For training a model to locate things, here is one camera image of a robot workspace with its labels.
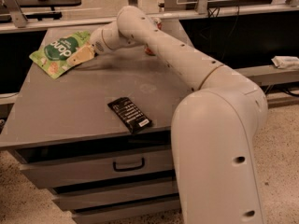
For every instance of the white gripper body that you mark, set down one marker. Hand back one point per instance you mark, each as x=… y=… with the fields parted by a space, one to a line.
x=97 y=43

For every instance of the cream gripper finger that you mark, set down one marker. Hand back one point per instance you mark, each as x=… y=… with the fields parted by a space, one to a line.
x=82 y=55

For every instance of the green rice chip bag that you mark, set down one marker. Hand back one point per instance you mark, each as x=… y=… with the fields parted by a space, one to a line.
x=52 y=58

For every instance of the black snack bar wrapper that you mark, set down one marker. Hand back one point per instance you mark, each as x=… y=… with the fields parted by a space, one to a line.
x=130 y=115

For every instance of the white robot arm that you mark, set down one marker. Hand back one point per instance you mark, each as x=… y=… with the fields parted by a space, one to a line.
x=212 y=128

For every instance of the red coke can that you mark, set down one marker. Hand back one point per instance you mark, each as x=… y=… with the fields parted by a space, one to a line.
x=157 y=26

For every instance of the dark background table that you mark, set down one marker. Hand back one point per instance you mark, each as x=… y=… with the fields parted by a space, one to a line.
x=53 y=0

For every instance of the grey drawer cabinet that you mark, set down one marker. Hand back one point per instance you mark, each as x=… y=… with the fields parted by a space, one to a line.
x=66 y=137

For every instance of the white crumpled cloth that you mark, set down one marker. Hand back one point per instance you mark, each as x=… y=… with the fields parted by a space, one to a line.
x=286 y=62

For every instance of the grey metal railing frame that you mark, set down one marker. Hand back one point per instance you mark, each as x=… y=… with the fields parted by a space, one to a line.
x=103 y=11

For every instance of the black drawer handle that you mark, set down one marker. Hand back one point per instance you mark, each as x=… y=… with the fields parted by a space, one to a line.
x=128 y=166

